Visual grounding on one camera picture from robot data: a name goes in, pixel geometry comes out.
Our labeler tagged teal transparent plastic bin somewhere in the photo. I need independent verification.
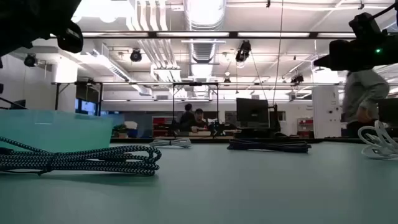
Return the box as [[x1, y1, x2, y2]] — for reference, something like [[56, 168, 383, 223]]
[[0, 108, 114, 153]]

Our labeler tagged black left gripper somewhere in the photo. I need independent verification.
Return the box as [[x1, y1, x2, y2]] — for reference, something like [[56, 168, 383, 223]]
[[0, 0, 84, 57]]

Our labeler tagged black aluminium rig frame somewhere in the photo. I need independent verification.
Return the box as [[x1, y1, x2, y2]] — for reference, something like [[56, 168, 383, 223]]
[[110, 136, 398, 144]]

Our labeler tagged white square column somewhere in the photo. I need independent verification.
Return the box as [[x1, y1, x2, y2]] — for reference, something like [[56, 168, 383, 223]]
[[312, 85, 342, 139]]

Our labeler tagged person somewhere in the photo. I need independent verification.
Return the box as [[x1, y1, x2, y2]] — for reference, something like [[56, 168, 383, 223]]
[[189, 108, 209, 133], [180, 103, 195, 131], [341, 68, 391, 138]]

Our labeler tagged black frame workstation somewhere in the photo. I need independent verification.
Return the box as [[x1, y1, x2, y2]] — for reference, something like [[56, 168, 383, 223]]
[[172, 82, 220, 138], [54, 81, 104, 116]]

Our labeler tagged dark navy USB-C cable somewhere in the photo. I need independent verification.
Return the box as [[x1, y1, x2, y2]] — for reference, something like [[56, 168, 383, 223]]
[[226, 139, 312, 154]]

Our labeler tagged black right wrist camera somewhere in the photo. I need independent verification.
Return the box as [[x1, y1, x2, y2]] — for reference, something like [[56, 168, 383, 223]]
[[348, 12, 388, 43]]

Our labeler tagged red bin shelf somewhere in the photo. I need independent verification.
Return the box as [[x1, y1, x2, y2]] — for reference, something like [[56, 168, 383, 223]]
[[297, 117, 314, 138], [151, 116, 175, 138]]

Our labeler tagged teal table mat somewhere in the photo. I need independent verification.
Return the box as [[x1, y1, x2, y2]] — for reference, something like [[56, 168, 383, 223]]
[[0, 141, 398, 224]]

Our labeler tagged silver ventilation duct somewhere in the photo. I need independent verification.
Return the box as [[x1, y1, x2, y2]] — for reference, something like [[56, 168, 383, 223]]
[[182, 0, 227, 99]]

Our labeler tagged green potted plant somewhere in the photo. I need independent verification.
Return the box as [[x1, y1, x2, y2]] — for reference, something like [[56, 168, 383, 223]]
[[112, 123, 128, 139]]

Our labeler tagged light grey USB-C cable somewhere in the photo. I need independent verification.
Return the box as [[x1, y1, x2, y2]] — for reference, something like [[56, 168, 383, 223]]
[[149, 138, 192, 149]]

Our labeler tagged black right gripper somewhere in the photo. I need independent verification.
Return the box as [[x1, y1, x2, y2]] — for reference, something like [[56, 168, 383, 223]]
[[313, 32, 398, 72]]

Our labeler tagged black white braided cable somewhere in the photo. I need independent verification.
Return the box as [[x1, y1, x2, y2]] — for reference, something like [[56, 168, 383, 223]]
[[0, 136, 162, 177]]

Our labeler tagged thin black hanging cable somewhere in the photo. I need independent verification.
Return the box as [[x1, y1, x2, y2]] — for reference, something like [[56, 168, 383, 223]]
[[272, 0, 284, 106]]

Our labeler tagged white USB-C cable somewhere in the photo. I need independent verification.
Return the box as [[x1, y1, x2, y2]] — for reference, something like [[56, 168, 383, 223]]
[[357, 119, 398, 161]]

